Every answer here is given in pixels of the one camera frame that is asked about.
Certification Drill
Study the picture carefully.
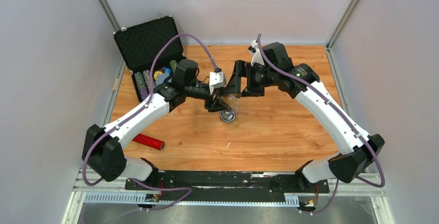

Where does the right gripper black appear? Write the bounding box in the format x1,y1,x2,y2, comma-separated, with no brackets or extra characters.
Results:
223,60,277,97

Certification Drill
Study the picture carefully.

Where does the clear pill bottle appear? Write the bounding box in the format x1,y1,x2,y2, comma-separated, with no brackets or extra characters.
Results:
221,94,240,114

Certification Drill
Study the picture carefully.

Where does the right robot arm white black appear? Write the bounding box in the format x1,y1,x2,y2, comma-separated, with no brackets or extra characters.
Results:
226,42,385,192

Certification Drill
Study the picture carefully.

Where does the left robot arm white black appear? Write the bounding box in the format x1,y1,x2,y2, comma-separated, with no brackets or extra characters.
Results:
82,59,227,189

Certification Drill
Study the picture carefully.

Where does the pink green chip stack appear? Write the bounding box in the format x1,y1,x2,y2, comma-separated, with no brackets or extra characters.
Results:
169,60,178,72

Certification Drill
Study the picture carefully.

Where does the blue playing card deck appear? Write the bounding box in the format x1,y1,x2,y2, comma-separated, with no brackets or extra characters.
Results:
155,73,172,86

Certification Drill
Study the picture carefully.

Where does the yellow dealer button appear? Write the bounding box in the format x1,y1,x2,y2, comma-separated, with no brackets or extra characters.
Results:
153,71,163,80

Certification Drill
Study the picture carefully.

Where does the purple chip stack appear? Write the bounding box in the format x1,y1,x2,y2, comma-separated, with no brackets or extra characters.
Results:
142,70,155,92

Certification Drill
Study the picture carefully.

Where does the red glitter tube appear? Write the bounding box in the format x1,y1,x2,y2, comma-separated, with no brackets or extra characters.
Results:
133,134,165,150

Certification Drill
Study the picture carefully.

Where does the black poker chip case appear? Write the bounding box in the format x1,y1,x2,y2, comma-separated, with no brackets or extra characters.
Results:
113,16,179,102

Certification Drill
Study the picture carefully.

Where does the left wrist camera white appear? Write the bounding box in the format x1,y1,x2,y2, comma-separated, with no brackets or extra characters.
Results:
209,71,226,95

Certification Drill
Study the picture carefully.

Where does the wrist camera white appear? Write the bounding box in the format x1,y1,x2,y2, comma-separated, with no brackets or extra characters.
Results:
209,71,226,95
248,40,264,66

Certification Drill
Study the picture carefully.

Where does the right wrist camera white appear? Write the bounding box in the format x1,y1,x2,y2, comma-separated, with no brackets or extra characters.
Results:
248,40,264,66

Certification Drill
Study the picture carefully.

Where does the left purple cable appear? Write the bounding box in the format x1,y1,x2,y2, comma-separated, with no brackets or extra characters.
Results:
81,33,222,213

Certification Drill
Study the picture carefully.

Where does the purple cable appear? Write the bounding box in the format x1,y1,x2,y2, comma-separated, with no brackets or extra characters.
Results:
256,33,386,215
81,33,222,213

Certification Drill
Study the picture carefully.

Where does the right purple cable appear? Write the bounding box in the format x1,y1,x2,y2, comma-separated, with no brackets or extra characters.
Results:
256,33,386,215

